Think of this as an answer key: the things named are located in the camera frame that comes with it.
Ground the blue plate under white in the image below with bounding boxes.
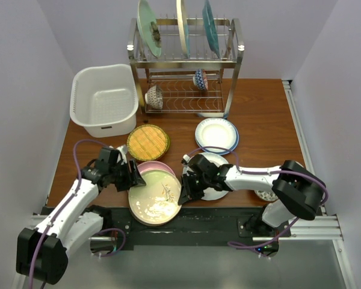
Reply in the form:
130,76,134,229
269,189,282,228
196,120,240,155

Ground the aluminium frame rail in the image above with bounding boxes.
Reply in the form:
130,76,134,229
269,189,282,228
282,80,357,288

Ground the cream rimmed plate in rack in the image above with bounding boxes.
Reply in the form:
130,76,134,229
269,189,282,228
176,0,190,58

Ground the grey patterned bowl in rack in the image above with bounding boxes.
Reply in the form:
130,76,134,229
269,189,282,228
144,85,164,110

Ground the yellow woven pattern plate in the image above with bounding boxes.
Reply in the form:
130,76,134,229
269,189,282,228
127,124,170,162

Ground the blue zigzag patterned bowl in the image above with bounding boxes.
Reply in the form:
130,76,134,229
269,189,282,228
193,69,208,91

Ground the grey reindeer snowflake plate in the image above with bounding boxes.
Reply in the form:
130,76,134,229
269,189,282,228
130,211,177,226

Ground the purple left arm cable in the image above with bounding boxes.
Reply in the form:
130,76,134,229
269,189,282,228
28,138,129,289

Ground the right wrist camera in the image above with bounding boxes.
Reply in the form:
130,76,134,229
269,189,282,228
181,154,191,165

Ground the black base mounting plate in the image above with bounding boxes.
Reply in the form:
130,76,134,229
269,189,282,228
42,206,292,252

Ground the pink plate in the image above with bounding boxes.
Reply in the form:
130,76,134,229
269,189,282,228
137,161,175,175

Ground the white plastic bin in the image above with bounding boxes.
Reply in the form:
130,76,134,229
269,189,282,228
70,64,139,138

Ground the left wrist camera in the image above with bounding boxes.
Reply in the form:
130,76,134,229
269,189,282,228
109,144,128,163

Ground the teal plate in rack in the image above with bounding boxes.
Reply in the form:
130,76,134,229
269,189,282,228
202,0,220,58

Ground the stainless steel dish rack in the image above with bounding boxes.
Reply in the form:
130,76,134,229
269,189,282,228
127,17,245,118

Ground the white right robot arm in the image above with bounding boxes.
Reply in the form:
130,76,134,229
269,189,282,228
178,152,329,237

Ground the floral patterned small bowl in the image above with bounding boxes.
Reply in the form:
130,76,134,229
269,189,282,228
255,190,279,202

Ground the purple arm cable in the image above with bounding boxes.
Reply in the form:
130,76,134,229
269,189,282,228
28,138,129,289
186,146,330,258

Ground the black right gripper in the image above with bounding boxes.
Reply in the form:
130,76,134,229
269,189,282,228
178,173,210,206

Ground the green plate with branch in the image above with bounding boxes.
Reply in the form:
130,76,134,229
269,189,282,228
128,170,182,221

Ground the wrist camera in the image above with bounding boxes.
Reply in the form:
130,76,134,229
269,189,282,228
181,154,191,165
109,144,128,163

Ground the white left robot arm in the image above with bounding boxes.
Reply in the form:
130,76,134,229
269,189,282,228
16,145,146,287

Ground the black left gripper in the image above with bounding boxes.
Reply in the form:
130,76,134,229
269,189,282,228
109,159,146,192

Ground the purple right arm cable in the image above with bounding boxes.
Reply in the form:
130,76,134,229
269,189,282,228
186,146,330,258

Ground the white scalloped plate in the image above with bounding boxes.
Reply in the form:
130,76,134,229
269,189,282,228
200,152,228,201

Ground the light green plate in rack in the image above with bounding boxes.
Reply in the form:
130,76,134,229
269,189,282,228
137,0,162,58

